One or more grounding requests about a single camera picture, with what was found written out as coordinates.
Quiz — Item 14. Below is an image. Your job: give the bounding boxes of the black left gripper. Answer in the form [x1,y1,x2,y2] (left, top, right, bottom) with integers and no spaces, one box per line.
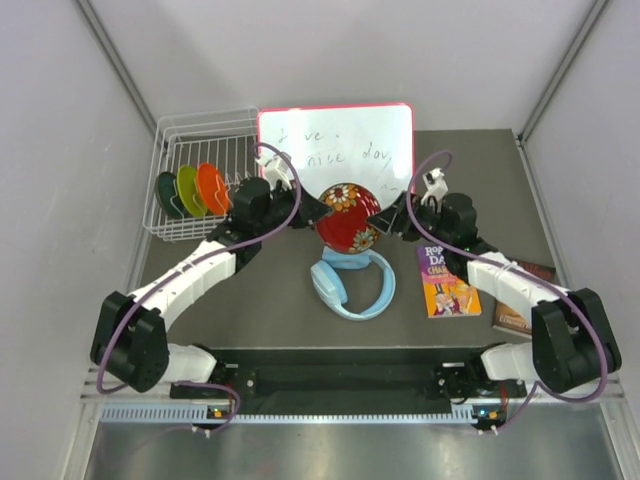
[255,179,333,236]

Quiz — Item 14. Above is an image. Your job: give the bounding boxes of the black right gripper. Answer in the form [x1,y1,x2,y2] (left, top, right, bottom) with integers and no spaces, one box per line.
[366,192,453,249]

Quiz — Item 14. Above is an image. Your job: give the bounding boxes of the red floral plate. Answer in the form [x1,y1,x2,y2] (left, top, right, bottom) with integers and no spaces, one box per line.
[316,183,381,254]

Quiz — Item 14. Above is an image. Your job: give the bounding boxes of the orange plate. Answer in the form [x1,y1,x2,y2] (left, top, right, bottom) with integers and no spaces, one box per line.
[196,163,230,215]

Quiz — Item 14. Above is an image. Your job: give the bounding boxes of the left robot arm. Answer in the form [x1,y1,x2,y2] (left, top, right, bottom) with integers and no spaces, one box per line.
[90,178,331,397]

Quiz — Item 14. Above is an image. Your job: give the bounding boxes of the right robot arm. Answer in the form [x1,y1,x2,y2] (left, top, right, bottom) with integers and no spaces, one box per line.
[367,192,622,396]

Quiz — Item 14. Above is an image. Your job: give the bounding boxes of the pink framed whiteboard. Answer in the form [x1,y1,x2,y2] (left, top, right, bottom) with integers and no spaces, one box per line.
[257,103,414,208]

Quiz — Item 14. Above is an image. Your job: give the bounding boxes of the light blue headphones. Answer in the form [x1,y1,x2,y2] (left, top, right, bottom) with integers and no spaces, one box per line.
[310,247,397,322]

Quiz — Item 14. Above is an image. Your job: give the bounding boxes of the purple Roald Dahl book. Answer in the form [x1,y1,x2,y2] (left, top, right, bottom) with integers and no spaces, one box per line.
[416,243,482,318]

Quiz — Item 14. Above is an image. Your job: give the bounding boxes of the lime green plate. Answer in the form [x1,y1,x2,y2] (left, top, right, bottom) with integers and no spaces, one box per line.
[176,165,208,218]

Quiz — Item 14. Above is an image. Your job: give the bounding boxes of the dark green plate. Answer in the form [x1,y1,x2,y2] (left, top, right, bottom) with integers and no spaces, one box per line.
[154,172,185,219]

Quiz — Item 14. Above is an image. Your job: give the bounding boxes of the dark brown book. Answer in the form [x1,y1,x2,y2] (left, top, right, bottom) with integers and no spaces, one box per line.
[492,259,556,338]

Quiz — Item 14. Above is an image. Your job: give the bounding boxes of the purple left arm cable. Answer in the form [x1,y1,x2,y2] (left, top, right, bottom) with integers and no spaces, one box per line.
[95,142,303,435]

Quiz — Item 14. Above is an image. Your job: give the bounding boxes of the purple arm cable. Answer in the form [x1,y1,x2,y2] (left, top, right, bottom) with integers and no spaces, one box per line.
[407,150,614,435]
[95,142,303,435]

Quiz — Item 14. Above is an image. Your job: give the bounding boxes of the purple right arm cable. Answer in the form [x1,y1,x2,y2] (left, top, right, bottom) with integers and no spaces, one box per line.
[407,150,614,435]

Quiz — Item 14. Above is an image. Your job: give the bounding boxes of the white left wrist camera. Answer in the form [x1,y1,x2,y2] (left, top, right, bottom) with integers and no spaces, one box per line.
[256,153,292,191]

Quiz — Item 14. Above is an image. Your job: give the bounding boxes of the white wire dish rack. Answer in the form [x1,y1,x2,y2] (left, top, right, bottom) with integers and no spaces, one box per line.
[143,107,259,242]

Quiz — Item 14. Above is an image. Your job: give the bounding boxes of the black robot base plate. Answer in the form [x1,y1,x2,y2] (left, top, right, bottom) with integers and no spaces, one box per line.
[169,344,531,404]

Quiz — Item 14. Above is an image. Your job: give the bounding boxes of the grey slotted cable duct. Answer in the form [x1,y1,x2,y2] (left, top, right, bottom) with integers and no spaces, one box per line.
[99,403,501,426]

